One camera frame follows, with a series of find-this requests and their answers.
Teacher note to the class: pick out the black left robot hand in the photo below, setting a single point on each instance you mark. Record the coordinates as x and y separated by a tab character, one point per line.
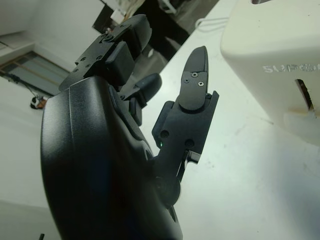
95	150

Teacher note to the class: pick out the person in black trousers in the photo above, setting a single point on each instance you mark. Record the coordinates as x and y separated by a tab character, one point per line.
172	32

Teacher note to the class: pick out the white two-slot toaster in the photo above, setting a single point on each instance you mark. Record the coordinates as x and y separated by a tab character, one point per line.
262	50

